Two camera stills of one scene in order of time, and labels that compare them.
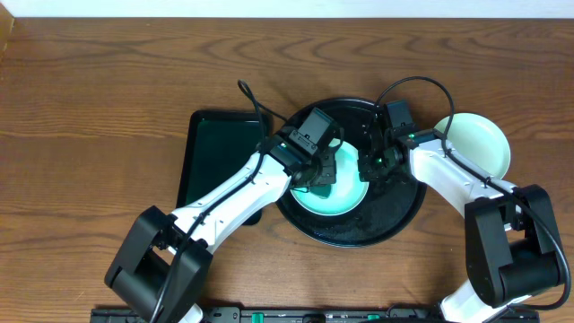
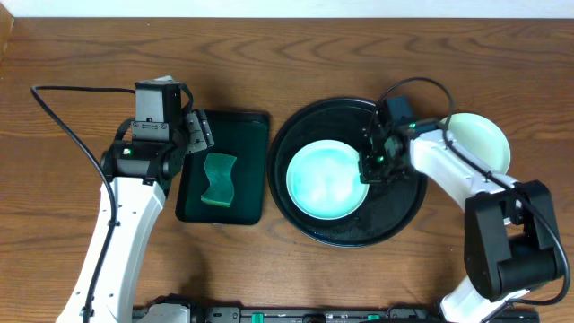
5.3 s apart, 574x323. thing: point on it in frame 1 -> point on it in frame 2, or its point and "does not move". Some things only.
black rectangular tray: (218, 146) does not move
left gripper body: (320, 172) -> (197, 131)
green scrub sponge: (320, 191) -> (221, 188)
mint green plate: (347, 192) does not move
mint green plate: (478, 137) does not move
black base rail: (117, 314) does not move
